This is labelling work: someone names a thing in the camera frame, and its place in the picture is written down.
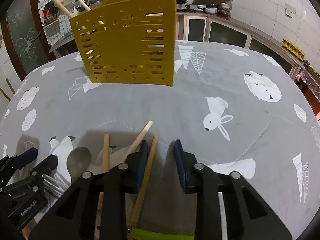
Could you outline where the grey animal print tablecloth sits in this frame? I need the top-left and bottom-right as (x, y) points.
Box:
(1, 41), (319, 239)

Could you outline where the yellow perforated utensil holder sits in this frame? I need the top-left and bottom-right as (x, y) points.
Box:
(69, 0), (176, 86)

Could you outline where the dark wood glass door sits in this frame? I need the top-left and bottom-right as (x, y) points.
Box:
(1, 0), (55, 80)

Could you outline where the white wall socket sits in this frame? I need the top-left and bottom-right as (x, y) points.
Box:
(285, 3), (296, 18)

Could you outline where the yellow egg tray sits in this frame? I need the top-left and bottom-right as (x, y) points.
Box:
(281, 38), (305, 62)

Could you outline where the metal spoon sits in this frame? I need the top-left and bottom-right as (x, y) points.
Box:
(66, 147), (91, 183)

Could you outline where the wooden chopstick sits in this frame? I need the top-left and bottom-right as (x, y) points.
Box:
(77, 0), (91, 11)
(97, 134), (110, 216)
(43, 0), (106, 30)
(129, 135), (158, 228)
(120, 121), (153, 163)

